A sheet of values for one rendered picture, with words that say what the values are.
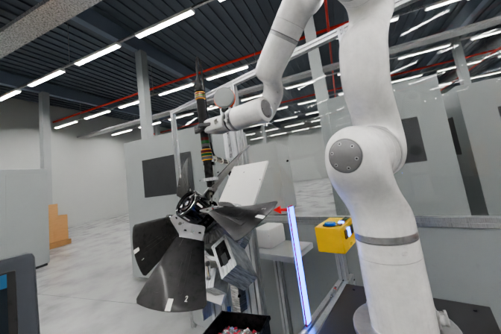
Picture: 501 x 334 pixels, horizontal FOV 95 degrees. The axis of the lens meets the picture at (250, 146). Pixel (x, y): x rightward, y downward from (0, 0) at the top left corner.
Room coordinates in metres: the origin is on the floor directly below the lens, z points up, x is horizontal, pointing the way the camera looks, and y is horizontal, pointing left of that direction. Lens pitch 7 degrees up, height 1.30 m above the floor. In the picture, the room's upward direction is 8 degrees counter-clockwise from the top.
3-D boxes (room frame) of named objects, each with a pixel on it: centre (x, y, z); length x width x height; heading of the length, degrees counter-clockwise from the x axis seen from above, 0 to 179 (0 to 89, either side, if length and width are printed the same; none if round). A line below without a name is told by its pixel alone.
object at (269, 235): (1.50, -0.03, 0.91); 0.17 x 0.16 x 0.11; 142
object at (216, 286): (0.94, 0.20, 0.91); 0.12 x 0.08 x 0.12; 142
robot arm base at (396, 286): (0.52, -0.26, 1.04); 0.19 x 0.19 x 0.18
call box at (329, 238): (0.93, -0.28, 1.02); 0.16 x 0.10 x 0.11; 142
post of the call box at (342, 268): (0.93, -0.28, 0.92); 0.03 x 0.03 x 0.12; 52
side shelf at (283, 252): (1.43, -0.07, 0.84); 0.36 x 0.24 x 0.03; 52
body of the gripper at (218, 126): (0.86, 0.10, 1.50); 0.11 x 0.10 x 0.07; 52
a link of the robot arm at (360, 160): (0.49, -0.24, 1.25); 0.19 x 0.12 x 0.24; 134
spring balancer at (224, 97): (1.64, 0.14, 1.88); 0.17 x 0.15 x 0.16; 52
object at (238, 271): (0.92, 0.12, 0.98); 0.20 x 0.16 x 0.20; 142
